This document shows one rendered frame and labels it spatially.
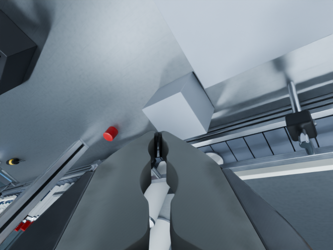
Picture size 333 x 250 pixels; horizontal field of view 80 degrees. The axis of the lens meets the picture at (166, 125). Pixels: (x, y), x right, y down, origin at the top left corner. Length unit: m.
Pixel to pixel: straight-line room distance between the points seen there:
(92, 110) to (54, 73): 0.14
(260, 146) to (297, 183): 0.19
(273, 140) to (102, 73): 0.42
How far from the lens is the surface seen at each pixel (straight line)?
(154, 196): 0.49
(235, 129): 0.46
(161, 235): 0.82
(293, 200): 0.67
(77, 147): 0.77
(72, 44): 0.57
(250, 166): 0.38
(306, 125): 0.31
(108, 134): 0.62
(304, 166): 0.45
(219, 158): 0.47
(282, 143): 0.45
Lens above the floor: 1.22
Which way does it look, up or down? 46 degrees down
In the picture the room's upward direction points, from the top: 150 degrees counter-clockwise
